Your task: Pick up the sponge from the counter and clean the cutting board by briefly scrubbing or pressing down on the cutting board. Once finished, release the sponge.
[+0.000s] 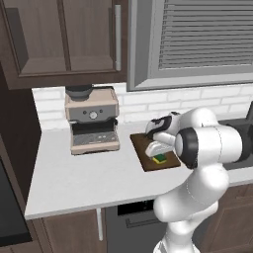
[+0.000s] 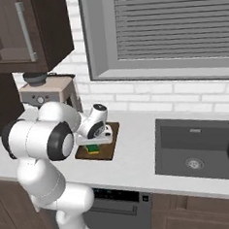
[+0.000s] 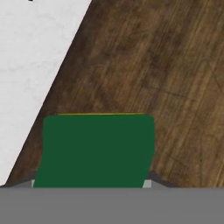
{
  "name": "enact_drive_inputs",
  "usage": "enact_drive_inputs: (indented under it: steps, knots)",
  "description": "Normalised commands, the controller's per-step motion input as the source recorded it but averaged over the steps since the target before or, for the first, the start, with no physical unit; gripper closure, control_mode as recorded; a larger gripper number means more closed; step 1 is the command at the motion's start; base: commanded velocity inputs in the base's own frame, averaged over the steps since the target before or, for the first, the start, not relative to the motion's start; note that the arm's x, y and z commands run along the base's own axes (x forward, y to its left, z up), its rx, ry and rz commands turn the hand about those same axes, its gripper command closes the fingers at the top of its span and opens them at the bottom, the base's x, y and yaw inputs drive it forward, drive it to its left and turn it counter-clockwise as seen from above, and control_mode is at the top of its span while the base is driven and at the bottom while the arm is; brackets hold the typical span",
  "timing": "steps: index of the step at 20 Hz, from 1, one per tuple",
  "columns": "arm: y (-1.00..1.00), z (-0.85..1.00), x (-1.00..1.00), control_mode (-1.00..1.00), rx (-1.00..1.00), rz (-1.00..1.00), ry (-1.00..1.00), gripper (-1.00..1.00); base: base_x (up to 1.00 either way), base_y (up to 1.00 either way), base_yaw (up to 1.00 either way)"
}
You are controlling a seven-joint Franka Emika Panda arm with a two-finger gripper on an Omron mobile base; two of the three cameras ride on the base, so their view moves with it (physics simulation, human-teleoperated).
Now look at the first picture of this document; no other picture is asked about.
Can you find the beige espresso coffee machine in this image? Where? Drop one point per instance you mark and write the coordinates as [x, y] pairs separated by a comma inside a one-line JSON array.
[[94, 108]]

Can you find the green and yellow sponge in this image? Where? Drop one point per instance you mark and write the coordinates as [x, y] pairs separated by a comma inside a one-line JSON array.
[[160, 159]]

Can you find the dark brown wall cupboard door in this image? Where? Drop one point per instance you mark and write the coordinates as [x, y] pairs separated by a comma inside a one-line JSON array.
[[89, 33], [36, 36]]

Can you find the grey window with blinds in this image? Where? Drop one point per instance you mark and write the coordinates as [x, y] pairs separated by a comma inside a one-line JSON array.
[[197, 36]]

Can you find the grey dishwasher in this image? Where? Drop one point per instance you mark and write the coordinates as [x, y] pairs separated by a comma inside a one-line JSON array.
[[135, 230]]

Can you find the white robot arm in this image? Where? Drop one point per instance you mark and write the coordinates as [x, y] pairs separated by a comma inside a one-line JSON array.
[[204, 184]]

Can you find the brown base cupboard door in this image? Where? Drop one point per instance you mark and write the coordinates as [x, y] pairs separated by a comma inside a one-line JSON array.
[[72, 232], [234, 220]]

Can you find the black oven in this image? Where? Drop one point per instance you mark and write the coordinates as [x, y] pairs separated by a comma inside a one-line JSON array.
[[10, 207]]

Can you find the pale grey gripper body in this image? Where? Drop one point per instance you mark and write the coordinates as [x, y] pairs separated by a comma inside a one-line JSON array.
[[157, 148]]

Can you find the dark brown cutting board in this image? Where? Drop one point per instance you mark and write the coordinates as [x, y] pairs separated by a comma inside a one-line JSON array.
[[141, 148]]

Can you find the dark brown tall cupboard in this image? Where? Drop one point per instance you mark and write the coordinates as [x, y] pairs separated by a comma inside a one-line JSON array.
[[16, 131]]

